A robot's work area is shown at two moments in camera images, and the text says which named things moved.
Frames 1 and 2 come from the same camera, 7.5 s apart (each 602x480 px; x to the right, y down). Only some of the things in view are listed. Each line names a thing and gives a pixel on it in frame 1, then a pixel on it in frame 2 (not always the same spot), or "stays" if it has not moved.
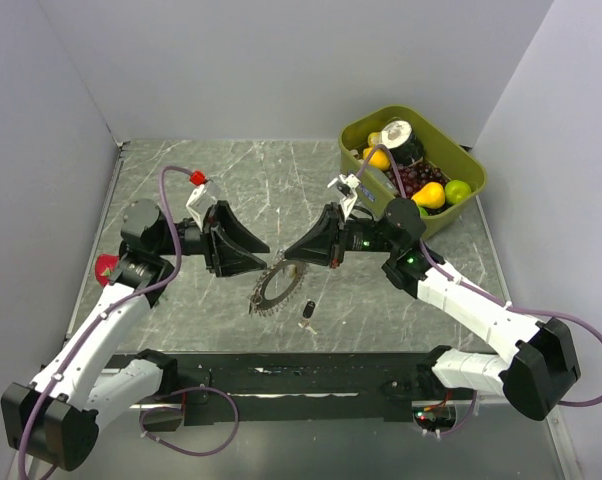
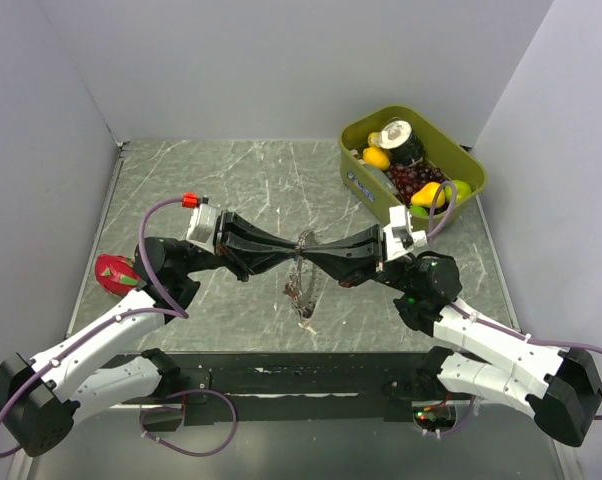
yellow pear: x=431 y=196 stays
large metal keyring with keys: x=259 y=305 → x=301 y=289
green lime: x=456 y=191 stays
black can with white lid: x=403 y=145 stays
